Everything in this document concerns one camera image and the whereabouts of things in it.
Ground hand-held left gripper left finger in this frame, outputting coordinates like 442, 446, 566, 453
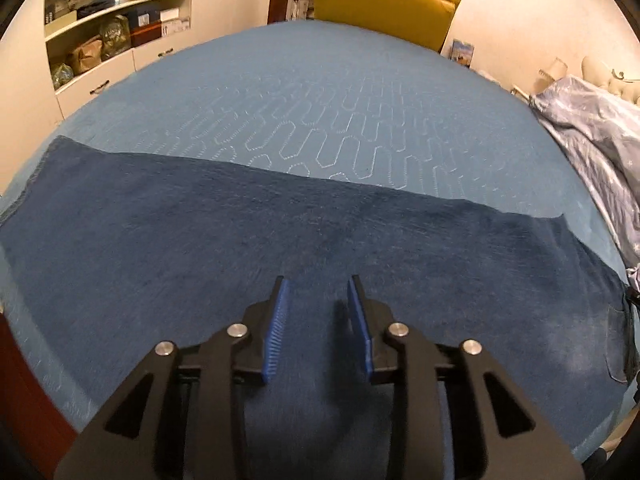
54, 275, 293, 480

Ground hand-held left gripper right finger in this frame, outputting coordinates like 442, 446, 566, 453
346, 274, 586, 480

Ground blue denim pants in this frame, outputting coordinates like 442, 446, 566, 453
0, 135, 638, 480

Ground light blue quilted bedspread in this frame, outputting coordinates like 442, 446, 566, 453
0, 20, 632, 466

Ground small framed picture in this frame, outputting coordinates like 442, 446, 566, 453
450, 39, 476, 67

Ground white shelf unit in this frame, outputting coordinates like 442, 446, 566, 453
42, 0, 196, 122

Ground floral grey duvet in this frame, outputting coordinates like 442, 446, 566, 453
529, 75, 640, 292

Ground red-brown box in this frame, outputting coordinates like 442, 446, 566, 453
130, 24, 164, 49

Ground small green patterned bag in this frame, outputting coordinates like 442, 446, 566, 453
50, 62, 75, 92

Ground brown paper bag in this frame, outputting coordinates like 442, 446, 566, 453
69, 37, 104, 75

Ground dark blue box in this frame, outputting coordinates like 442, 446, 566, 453
127, 7, 162, 31

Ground cream ornate headboard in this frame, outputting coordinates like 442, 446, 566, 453
580, 55, 640, 107

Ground red-brown wooden bed frame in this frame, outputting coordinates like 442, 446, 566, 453
0, 305, 77, 480

